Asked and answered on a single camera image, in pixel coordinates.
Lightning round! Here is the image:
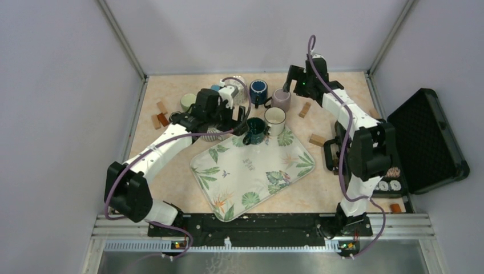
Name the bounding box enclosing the white black-rimmed mug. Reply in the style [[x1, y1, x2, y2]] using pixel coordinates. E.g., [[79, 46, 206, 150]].
[[264, 107, 287, 136]]

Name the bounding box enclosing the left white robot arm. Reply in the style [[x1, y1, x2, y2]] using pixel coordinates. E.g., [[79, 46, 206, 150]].
[[104, 85, 248, 236]]

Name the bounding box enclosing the wooden block by case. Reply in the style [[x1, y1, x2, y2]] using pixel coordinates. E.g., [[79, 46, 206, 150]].
[[369, 108, 382, 120]]

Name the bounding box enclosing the purple cable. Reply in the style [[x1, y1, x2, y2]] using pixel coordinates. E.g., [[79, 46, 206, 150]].
[[306, 34, 387, 260], [103, 76, 252, 261]]

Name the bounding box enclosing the light green mug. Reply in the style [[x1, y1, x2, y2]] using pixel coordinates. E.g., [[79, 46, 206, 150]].
[[180, 93, 196, 112]]

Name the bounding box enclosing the black carrying case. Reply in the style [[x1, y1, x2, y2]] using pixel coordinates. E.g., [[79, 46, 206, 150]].
[[323, 88, 471, 215]]

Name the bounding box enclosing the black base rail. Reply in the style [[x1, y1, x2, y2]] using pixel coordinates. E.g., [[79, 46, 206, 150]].
[[147, 213, 373, 248]]

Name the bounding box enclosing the wooden block near mugs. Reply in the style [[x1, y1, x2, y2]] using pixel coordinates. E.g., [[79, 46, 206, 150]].
[[298, 102, 312, 118]]

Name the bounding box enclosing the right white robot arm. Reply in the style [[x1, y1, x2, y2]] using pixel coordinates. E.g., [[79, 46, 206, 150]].
[[283, 54, 396, 235]]

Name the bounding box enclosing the grey striped mug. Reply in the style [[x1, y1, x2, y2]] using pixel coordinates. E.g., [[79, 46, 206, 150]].
[[200, 127, 225, 142]]

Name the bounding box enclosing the reddish brown wooden block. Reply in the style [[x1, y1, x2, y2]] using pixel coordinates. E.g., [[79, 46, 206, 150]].
[[156, 113, 170, 127]]

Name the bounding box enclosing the pale wooden block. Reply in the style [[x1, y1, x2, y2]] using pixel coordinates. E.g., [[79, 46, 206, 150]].
[[151, 115, 162, 130]]

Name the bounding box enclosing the lilac purple mug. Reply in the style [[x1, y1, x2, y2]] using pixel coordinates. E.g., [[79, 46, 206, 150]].
[[263, 88, 292, 112]]

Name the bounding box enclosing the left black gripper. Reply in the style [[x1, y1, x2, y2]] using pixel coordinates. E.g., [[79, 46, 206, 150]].
[[206, 99, 249, 136]]

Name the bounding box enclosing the dark green mug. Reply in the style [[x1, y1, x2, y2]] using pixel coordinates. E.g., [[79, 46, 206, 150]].
[[243, 117, 269, 146]]

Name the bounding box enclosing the light wooden block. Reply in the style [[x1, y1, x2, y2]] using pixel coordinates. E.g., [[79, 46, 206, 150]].
[[309, 134, 326, 147]]

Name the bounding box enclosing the navy blue mug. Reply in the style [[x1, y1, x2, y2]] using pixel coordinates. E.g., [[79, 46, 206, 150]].
[[249, 79, 268, 108]]

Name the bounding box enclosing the orange block in case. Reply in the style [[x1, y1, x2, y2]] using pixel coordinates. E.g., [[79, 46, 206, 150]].
[[390, 203, 402, 214]]

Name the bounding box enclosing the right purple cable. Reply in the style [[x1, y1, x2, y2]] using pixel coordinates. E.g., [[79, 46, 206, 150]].
[[306, 34, 387, 260]]

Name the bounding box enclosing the tan wooden block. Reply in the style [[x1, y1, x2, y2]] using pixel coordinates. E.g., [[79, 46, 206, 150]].
[[156, 101, 168, 115]]

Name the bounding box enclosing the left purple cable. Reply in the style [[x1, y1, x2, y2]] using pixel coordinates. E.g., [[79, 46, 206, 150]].
[[103, 76, 252, 261]]

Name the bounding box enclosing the floral leaf pattern tray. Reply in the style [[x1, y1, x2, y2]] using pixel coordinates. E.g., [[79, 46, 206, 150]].
[[189, 126, 316, 222]]

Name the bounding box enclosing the white floral mug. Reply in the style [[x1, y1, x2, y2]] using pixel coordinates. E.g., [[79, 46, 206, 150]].
[[226, 79, 248, 105]]

